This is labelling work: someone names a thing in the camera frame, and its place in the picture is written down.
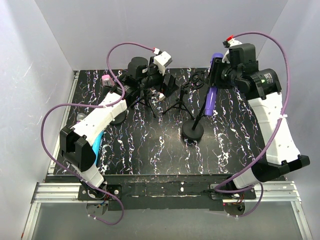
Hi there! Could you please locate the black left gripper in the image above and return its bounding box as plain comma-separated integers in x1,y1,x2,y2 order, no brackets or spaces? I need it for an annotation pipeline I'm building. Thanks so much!
138,58,180,98

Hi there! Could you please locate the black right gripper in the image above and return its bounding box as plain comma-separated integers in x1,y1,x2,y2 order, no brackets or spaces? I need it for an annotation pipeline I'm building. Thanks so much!
203,57,240,90

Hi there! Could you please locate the black tripod stand with ring clamp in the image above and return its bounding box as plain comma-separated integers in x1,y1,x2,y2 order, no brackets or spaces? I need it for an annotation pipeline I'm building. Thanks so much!
161,85,195,120

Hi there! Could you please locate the solid purple microphone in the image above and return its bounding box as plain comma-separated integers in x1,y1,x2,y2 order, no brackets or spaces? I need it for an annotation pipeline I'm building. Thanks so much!
204,52,224,117

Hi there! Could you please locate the glitter purple silver-head microphone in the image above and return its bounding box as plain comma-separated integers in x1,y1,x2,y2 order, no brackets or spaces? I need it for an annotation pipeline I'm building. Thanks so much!
76,113,86,124

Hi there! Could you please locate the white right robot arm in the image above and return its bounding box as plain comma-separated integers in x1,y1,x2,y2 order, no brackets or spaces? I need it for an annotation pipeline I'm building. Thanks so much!
208,43,310,199

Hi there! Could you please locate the black round-base clip stand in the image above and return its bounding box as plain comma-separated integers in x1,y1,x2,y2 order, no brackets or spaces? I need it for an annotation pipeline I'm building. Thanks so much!
102,85,128,126

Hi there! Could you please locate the cyan blue microphone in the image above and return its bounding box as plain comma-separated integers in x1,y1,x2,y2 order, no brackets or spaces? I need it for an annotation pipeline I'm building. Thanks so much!
92,131,104,166

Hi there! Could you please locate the blue and white block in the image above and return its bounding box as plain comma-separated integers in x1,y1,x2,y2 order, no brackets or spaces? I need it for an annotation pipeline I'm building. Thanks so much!
159,93,166,101

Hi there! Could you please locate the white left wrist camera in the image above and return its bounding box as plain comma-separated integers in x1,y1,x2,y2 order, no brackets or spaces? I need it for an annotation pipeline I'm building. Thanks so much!
153,51,173,76

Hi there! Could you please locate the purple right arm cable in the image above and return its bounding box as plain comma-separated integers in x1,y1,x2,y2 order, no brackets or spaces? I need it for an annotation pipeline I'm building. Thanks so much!
214,31,292,217

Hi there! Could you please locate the black front mounting rail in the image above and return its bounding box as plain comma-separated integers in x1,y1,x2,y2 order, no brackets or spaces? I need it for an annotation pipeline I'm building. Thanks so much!
104,174,229,211

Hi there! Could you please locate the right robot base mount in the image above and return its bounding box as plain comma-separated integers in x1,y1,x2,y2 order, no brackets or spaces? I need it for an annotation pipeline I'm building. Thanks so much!
207,184,261,219

